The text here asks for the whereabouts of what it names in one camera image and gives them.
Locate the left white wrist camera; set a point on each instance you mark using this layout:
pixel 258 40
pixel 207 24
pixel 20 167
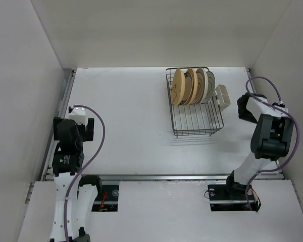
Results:
pixel 78 114

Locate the aluminium front rail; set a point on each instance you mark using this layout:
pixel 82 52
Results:
pixel 145 177

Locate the tan wooden plate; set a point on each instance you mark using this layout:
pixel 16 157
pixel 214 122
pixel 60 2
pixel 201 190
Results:
pixel 178 87

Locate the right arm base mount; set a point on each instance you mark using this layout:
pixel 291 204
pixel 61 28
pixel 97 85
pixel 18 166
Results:
pixel 220 200

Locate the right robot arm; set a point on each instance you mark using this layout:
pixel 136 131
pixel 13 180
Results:
pixel 270 140

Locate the cream plate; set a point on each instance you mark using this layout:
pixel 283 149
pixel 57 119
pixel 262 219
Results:
pixel 202 86

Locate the black wire dish rack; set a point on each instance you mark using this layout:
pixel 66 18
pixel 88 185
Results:
pixel 189 120

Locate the aluminium right rail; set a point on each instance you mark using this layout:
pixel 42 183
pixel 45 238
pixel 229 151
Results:
pixel 251 84

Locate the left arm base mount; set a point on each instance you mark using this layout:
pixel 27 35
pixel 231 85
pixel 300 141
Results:
pixel 107 199

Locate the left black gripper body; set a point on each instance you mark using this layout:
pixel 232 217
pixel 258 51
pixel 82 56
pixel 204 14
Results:
pixel 86 134

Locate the white plate with black rings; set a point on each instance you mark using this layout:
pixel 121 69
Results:
pixel 211 86

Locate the tan rimmed patterned plate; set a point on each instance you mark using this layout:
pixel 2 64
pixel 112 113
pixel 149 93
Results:
pixel 191 85

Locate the white cutlery holder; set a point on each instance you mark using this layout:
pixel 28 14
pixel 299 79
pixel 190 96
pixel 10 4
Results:
pixel 221 97

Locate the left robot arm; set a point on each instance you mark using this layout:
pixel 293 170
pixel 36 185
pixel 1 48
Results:
pixel 75 194

